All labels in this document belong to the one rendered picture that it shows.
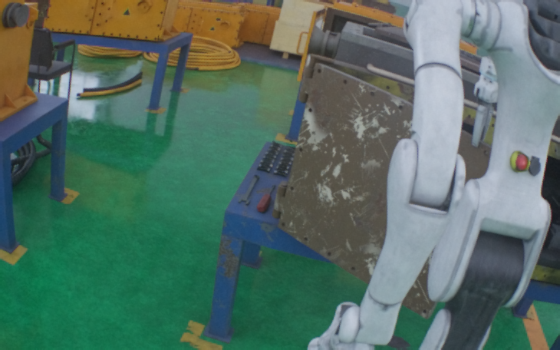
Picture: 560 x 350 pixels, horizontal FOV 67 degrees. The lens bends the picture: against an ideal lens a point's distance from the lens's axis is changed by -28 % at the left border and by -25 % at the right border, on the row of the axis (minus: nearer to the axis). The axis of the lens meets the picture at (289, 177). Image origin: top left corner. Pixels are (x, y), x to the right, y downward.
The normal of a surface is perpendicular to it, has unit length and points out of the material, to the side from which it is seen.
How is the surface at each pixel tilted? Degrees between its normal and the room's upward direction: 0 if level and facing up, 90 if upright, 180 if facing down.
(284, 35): 90
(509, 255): 40
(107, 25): 90
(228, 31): 90
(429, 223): 87
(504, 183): 72
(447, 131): 67
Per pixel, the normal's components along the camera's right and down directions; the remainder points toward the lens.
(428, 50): -0.51, -0.49
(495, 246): 0.15, -0.58
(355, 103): -0.68, 0.15
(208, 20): -0.11, 0.38
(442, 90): -0.13, -0.25
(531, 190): 0.01, 0.09
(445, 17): 0.12, -0.22
